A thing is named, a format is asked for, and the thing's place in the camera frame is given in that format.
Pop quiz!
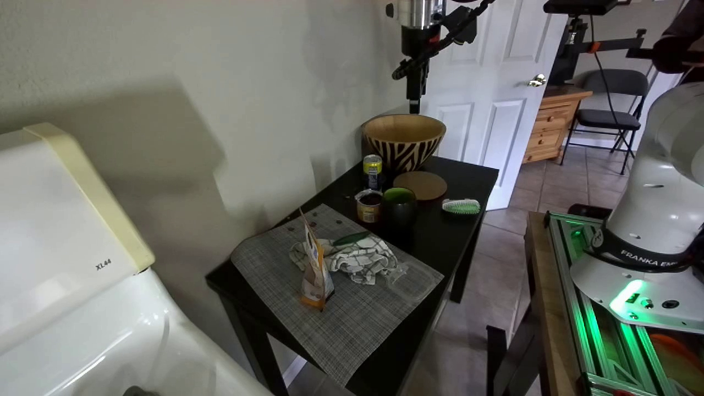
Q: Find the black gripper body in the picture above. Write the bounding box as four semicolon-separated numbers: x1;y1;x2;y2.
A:
399;24;452;64

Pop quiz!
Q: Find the wooden bowl with zebra pattern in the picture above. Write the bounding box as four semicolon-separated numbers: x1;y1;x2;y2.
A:
360;113;448;177

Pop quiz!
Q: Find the black mug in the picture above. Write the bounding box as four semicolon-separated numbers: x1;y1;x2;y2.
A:
381;187;421;249

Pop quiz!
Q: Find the white panel door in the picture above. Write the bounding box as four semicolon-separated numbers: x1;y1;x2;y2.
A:
421;0;573;211

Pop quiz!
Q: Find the round wooden coaster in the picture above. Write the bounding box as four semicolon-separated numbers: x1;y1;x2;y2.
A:
391;169;452;205

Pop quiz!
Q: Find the green sponge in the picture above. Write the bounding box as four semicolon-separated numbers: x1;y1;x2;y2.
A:
439;197;485;218

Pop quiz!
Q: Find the wooden dresser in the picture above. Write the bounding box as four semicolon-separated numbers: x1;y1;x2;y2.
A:
521;87;593;167

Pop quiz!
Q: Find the black table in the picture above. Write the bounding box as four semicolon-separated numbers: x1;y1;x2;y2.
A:
205;155;502;396

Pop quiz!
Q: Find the crumpled grey cloth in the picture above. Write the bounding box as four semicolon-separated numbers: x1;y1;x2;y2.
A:
326;234;410;289

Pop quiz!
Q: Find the black folding chair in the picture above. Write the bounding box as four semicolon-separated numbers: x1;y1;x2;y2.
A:
559;66;652;179

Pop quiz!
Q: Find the gray woven placemat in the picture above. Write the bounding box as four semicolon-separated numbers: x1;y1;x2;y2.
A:
229;202;448;390

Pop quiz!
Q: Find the wooden robot workbench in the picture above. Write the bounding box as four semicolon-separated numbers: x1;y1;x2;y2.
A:
486;210;704;396

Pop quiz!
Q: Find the white stove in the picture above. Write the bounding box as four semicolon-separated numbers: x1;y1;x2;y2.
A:
0;121;274;396

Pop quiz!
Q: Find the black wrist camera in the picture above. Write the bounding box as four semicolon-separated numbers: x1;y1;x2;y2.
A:
438;0;494;45

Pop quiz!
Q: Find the black camera tripod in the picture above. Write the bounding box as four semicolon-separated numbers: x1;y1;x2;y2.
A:
542;0;655;92

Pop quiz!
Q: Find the green-handled utensil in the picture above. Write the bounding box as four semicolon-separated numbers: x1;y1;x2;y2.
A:
328;232;372;252

